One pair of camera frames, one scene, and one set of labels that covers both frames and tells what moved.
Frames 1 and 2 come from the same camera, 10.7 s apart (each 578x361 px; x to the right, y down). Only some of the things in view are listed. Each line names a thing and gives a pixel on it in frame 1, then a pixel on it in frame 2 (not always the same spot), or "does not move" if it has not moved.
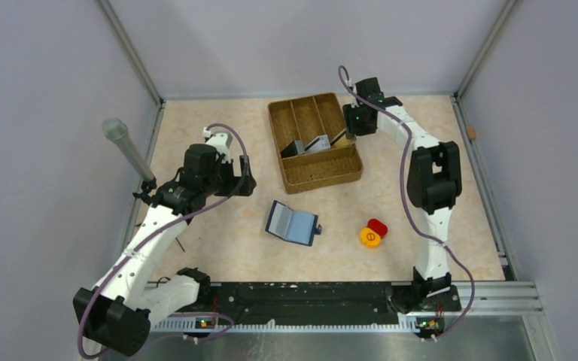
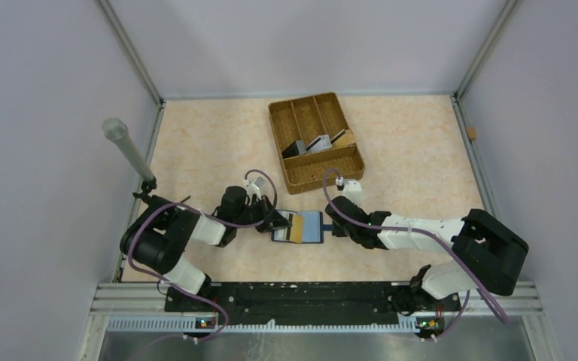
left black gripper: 238,185 to 271,218
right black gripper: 353,130 to 337,230
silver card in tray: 320,143 does not move
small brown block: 471,132 does not move
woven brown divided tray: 307,118 does not move
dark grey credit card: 290,150 does not move
